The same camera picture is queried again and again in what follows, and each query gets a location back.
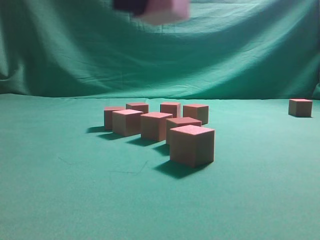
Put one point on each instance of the red cube column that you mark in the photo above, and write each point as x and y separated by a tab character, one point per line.
161	12
192	145
300	108
179	122

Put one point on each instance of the red cube back row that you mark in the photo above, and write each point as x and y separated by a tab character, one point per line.
138	106

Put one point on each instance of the green cloth backdrop and cover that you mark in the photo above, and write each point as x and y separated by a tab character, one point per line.
63	177

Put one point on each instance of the red cube placed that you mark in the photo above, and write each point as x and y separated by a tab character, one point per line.
108	116
126	122
197	111
173	108

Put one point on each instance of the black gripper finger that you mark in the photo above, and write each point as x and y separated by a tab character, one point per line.
135	7

